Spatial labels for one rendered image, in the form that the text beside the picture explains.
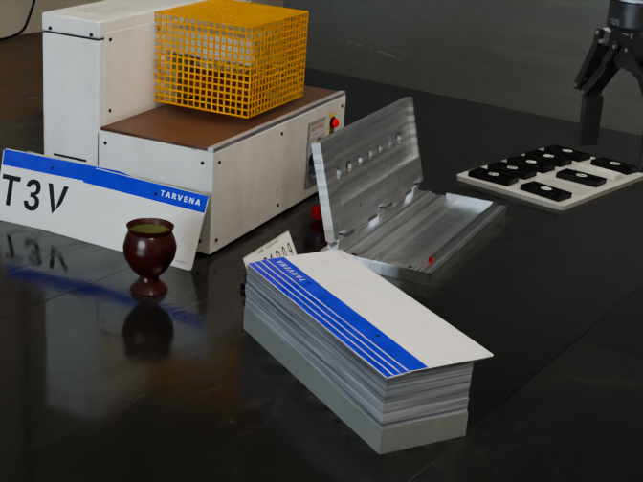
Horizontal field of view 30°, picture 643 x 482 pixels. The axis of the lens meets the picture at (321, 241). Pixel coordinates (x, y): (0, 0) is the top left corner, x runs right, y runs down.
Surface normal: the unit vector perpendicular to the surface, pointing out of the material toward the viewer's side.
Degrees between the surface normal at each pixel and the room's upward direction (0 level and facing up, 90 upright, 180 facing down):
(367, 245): 0
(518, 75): 90
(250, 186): 90
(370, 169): 77
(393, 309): 0
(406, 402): 90
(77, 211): 69
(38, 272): 0
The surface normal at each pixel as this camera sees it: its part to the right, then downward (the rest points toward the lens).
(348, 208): 0.90, -0.02
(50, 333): 0.07, -0.94
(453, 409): 0.47, 0.33
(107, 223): -0.43, -0.08
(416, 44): -0.55, 0.26
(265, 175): 0.91, 0.20
